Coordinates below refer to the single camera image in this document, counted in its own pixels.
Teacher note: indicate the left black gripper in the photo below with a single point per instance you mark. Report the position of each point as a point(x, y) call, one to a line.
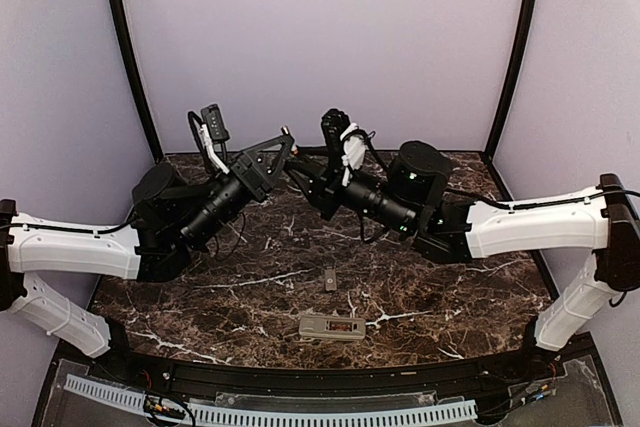
point(257, 178)

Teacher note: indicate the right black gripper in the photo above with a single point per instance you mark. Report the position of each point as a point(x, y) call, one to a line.
point(320, 192)

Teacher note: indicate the gold grey AAA battery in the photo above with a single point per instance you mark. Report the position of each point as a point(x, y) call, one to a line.
point(290, 140)

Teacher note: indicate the grey battery cover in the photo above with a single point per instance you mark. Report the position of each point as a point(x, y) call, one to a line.
point(330, 280)

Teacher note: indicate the grey remote control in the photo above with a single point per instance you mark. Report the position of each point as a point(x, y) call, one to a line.
point(316, 327)

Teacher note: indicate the red AAA battery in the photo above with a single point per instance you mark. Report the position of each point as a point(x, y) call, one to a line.
point(340, 326)

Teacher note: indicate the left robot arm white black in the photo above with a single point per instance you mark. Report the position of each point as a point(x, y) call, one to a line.
point(169, 221)

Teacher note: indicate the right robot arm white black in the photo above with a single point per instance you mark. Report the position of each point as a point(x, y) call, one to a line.
point(410, 201)

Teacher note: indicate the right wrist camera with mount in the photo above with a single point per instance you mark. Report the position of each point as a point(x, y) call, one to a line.
point(346, 145)

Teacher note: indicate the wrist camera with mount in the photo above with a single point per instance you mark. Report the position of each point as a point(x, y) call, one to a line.
point(210, 136)
point(346, 145)

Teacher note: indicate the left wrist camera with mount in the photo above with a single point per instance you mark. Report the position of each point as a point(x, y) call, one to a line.
point(210, 136)

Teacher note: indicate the left black frame post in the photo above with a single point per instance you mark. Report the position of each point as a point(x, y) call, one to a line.
point(128, 56)

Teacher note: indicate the black frame post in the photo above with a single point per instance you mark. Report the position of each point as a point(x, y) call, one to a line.
point(128, 56)
point(525, 17)

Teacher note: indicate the white slotted cable duct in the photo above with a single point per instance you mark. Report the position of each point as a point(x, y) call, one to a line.
point(234, 410)

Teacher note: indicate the black front rail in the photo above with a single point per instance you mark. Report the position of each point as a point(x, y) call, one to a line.
point(481, 375)

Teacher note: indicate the right black frame post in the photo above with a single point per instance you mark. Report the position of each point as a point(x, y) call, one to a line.
point(525, 17)

